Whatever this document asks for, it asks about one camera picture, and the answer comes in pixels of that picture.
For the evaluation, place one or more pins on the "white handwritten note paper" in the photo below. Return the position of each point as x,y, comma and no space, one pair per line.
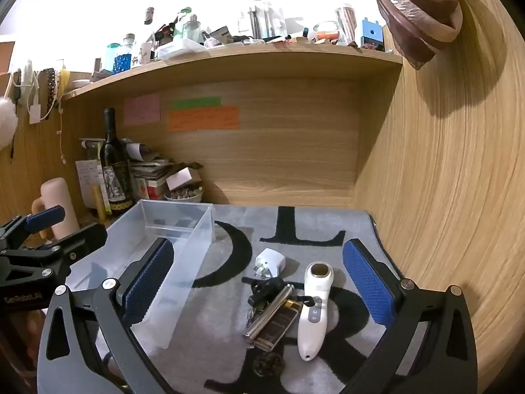
88,176

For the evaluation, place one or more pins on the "black and gold case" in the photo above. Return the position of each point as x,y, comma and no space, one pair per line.
283,322

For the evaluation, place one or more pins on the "clear bottle with blue liquid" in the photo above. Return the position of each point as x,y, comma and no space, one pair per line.
125,57

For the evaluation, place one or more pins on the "wooden shelf board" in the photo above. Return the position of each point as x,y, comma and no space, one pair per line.
246,55

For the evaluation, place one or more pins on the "beige mug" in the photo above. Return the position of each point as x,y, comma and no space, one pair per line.
61,201

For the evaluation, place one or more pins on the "clear plastic storage box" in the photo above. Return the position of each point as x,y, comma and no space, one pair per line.
188,230

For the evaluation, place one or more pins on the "green sticky note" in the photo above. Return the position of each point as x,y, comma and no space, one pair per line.
197,103

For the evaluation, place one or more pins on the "pink sticky note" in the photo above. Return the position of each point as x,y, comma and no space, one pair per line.
141,108

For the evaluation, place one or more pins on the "white wall charger plug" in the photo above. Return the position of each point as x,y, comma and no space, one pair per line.
270,260

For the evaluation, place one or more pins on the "glass jar with straws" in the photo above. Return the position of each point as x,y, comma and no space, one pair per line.
346,22

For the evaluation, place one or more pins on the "grey mat with black letters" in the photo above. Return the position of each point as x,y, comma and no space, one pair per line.
238,217

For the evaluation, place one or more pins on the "dark wine bottle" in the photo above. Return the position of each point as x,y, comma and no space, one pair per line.
115,160

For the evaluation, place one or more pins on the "white cardboard box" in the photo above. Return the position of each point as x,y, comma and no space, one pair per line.
178,178

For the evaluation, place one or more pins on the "white fluffy ball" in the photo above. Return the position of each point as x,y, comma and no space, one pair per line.
6,123

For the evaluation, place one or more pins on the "clear acrylic organizer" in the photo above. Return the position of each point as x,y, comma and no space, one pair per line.
262,18

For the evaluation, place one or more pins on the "white plastic tray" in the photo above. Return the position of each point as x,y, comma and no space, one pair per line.
180,48

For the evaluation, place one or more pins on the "blue box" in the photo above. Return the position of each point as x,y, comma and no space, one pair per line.
372,33

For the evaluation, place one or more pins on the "bowl of beads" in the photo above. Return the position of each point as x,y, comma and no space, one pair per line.
184,195

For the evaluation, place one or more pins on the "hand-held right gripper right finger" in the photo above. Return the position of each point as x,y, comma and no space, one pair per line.
369,283

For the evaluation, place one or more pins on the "glass bowl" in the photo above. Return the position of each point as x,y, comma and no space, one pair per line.
326,32

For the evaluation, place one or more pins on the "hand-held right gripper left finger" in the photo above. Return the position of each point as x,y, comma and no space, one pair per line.
149,279

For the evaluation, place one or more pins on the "red and white box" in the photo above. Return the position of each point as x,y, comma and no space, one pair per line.
154,191

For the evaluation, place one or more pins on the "teal jar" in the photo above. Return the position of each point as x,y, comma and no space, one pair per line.
113,57

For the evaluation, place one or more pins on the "white handheld massager device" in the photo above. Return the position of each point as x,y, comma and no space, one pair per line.
311,328

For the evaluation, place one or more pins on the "pink brown hanging cloth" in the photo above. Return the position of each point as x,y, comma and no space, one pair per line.
410,16

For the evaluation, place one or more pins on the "green capped bottle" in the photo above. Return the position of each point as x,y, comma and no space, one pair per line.
182,22

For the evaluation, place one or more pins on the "stack of magazines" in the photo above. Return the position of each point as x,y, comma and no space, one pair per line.
147,168

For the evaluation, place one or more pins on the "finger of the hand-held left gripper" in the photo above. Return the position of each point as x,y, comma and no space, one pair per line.
45,215
84,238

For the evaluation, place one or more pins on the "yellow tube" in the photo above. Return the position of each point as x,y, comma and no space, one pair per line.
99,201

